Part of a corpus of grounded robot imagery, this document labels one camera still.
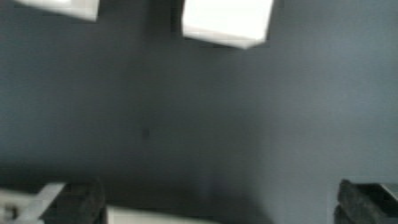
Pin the white desk top tray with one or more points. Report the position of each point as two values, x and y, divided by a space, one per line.
130 216

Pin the white leg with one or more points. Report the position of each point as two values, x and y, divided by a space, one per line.
228 22
77 8

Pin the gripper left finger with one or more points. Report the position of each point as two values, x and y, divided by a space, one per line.
68 203

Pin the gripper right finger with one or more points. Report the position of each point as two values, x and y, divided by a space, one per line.
366 203

